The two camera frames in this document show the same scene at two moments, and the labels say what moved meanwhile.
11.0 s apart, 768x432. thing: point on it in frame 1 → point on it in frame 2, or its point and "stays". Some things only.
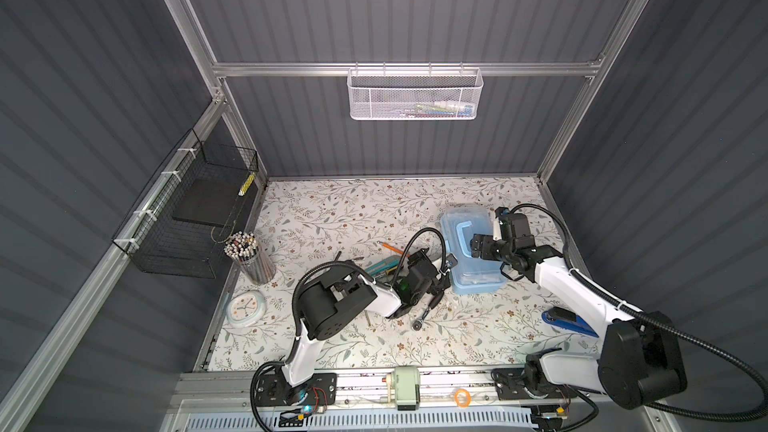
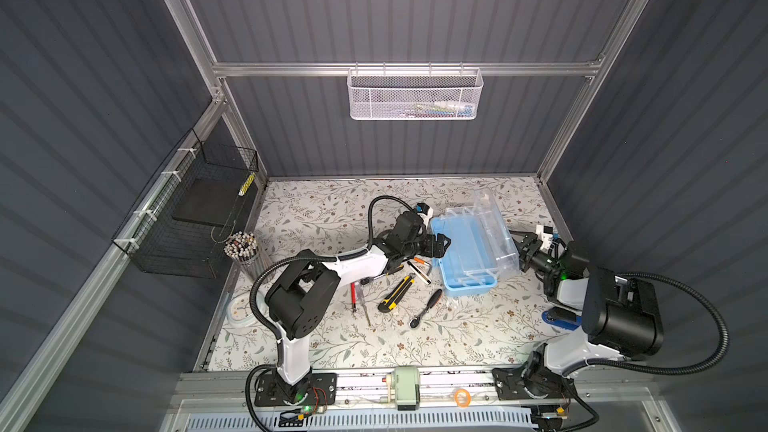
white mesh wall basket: (413, 94) stays
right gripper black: (476, 242) → (532, 245)
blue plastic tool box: (471, 275) stays
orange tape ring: (467, 401) stays
